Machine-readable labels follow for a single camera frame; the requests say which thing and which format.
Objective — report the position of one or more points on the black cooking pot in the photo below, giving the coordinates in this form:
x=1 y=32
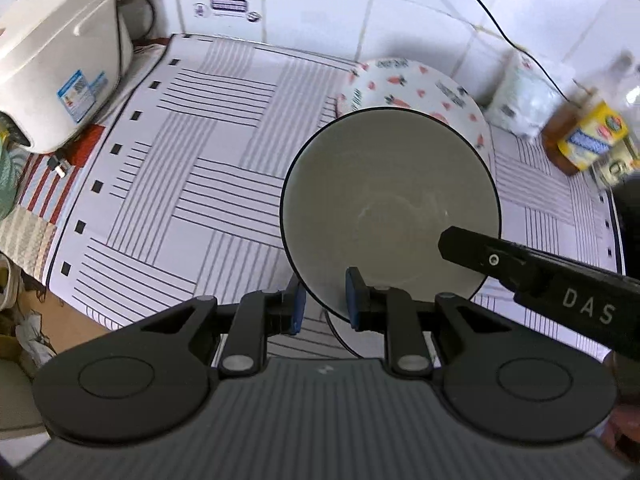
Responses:
x=627 y=220

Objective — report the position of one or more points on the white heart print plate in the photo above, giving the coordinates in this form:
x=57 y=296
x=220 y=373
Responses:
x=400 y=85

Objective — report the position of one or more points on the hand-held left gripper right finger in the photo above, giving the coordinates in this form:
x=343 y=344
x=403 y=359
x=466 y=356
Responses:
x=355 y=300

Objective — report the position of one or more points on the yellow label oil bottle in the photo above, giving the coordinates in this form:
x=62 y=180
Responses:
x=582 y=140

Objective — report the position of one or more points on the green cloth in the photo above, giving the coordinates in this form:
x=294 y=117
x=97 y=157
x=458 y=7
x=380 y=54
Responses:
x=10 y=170

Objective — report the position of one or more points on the striped table mat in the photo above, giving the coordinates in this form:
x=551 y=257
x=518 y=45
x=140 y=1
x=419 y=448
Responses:
x=200 y=185

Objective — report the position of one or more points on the white power plug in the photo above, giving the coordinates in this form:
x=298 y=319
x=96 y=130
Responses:
x=57 y=166

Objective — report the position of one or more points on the red striped cloth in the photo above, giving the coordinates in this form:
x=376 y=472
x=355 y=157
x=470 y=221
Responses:
x=45 y=187

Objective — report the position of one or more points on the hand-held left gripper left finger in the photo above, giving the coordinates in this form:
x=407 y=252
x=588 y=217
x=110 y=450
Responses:
x=298 y=307

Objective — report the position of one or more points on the crumpled white plastic bag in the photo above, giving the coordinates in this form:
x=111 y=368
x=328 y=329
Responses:
x=35 y=342

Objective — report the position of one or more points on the person's right hand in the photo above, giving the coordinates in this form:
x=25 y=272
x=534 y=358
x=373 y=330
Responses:
x=625 y=430

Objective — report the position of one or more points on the beige checked cloth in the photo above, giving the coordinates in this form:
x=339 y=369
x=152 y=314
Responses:
x=25 y=245

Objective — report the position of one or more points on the white bowl with black rim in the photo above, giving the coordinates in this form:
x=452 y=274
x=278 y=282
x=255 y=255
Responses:
x=375 y=185
x=365 y=346

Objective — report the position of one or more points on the white rice cooker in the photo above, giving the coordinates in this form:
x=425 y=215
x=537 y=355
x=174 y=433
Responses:
x=50 y=60

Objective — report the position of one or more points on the clear plastic salt bag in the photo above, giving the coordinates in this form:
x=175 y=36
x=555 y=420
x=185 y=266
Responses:
x=520 y=100

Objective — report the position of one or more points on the clear vinegar bottle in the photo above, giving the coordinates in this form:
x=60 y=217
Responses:
x=617 y=170

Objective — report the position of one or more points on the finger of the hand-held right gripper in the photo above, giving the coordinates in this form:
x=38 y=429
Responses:
x=480 y=257

